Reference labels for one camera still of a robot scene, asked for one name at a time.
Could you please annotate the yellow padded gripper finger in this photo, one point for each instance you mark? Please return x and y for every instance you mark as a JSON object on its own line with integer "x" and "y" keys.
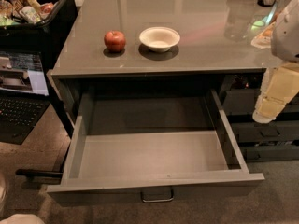
{"x": 278, "y": 87}

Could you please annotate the grey drawer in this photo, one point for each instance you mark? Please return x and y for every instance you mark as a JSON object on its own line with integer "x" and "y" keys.
{"x": 274, "y": 131}
{"x": 270, "y": 153}
{"x": 122, "y": 146}
{"x": 241, "y": 102}

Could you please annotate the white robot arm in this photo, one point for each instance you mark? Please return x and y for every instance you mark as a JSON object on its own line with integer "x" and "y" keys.
{"x": 285, "y": 36}

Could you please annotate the grey drawer cabinet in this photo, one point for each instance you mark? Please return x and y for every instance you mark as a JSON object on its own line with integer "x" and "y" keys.
{"x": 214, "y": 53}

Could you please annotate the jar of pretzels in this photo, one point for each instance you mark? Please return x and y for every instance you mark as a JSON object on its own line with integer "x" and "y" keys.
{"x": 263, "y": 39}

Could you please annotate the white paper bowl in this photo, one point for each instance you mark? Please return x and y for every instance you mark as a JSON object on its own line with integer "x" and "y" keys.
{"x": 159, "y": 39}

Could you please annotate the red apple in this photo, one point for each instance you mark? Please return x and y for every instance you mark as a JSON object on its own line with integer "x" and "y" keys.
{"x": 115, "y": 41}

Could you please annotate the black bin of snacks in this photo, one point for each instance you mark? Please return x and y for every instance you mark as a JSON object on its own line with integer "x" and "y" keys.
{"x": 37, "y": 25}

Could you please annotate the black laptop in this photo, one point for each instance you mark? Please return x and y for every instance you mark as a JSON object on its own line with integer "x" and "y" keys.
{"x": 24, "y": 95}

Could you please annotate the black stand foot bar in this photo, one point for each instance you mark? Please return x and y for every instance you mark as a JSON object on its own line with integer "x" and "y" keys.
{"x": 34, "y": 173}

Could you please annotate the white object bottom left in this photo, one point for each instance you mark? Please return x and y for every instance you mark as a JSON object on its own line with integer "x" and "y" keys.
{"x": 17, "y": 218}

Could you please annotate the metal drawer handle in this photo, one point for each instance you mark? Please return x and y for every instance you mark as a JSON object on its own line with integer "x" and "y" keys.
{"x": 157, "y": 195}

